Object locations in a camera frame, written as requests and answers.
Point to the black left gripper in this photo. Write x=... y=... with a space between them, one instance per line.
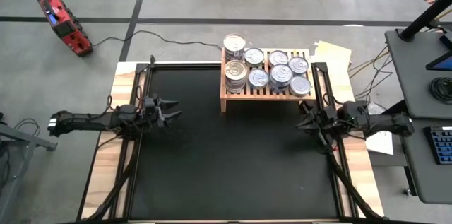
x=153 y=112

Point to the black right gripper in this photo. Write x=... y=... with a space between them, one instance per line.
x=326 y=119

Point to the white green label can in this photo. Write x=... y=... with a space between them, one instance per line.
x=300 y=86

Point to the blue Wild Planet can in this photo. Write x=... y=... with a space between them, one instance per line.
x=281 y=73

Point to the teal white label can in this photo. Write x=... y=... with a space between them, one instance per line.
x=298 y=65

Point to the light blue tuna can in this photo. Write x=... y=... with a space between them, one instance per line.
x=258 y=78

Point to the red label can with barcode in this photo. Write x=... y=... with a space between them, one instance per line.
x=235 y=85

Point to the pink and blue label can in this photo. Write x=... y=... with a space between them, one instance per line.
x=234 y=45

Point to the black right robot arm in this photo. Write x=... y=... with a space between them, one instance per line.
x=381 y=121

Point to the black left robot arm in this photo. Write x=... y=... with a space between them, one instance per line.
x=88 y=121

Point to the wooden slatted shelf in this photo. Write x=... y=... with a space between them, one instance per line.
x=261 y=97

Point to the yellow paper folder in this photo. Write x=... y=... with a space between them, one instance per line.
x=333 y=54

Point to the white paper sheet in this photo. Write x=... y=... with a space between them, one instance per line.
x=381 y=144

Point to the black table mat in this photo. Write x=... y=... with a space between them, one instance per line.
x=229 y=164

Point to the silver-lid tuna can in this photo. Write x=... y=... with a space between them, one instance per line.
x=254 y=57

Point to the black stand pole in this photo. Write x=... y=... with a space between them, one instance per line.
x=423 y=15
x=397 y=106

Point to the grey desk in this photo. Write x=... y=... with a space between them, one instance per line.
x=409 y=75
x=413 y=174

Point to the black backlit keyboard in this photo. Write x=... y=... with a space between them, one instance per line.
x=439 y=144

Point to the dark tablet screen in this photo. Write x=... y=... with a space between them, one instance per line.
x=441 y=62

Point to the grey metal stand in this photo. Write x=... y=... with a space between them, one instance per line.
x=21 y=141

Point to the black metal table frame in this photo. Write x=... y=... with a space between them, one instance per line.
x=159 y=65

